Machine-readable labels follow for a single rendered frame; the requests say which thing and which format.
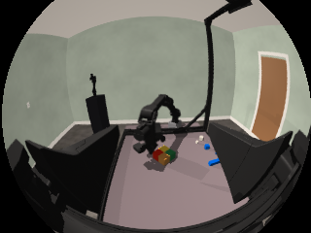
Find green cube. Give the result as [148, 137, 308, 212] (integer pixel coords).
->
[165, 149, 176, 161]

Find yellow cube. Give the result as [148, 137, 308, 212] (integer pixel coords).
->
[159, 146, 169, 152]

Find wooden cube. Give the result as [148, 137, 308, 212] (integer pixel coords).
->
[158, 152, 170, 166]

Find blue rectangular bar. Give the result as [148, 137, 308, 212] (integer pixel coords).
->
[208, 158, 220, 166]

